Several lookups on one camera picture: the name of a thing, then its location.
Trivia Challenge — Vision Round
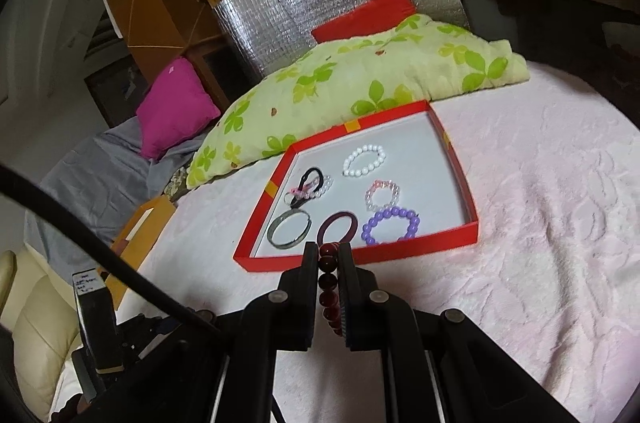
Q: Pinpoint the purple bead bracelet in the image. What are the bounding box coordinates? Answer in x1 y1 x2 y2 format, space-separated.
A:
360 205 421 247

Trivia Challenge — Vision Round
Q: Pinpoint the clear pink bead bracelet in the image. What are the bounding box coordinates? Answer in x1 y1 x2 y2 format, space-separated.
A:
363 178 403 213

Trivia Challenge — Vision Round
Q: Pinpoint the dark metal bangle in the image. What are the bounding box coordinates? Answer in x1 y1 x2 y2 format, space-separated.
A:
266 208 312 251

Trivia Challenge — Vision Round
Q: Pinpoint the orange cardboard box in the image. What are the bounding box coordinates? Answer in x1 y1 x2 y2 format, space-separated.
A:
96 194 178 312

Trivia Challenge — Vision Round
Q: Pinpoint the white pearl bead bracelet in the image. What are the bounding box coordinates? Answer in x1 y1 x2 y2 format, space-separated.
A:
342 143 388 178

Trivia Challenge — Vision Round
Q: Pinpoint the green leaf print pillow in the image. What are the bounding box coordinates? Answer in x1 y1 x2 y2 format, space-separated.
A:
186 14 529 189

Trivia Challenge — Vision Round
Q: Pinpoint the black hair tie with charm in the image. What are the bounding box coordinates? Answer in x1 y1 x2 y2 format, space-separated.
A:
283 166 334 210

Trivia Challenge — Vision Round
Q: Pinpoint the grey bed sheet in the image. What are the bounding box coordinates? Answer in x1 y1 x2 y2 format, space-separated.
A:
40 117 208 245

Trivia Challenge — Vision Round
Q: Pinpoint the cream leather sofa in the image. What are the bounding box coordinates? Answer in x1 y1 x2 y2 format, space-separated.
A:
1 244 80 422

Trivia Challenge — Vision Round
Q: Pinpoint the maroon elastic hair band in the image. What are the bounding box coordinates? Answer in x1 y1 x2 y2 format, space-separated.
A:
316 210 359 247

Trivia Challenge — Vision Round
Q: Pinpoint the magenta cushion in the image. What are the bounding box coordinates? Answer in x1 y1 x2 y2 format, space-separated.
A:
136 57 221 161

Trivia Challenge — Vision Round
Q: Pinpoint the red bead bracelet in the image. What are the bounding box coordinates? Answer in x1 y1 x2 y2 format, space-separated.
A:
316 241 344 337

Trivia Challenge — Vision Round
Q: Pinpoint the red gift box lid tray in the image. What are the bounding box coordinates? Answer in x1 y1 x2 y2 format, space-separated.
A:
233 101 480 273

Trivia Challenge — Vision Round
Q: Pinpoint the red cushion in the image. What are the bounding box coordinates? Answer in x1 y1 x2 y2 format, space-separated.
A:
311 0 416 44

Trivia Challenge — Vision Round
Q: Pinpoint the black cable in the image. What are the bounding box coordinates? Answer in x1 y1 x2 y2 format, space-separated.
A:
0 162 216 334

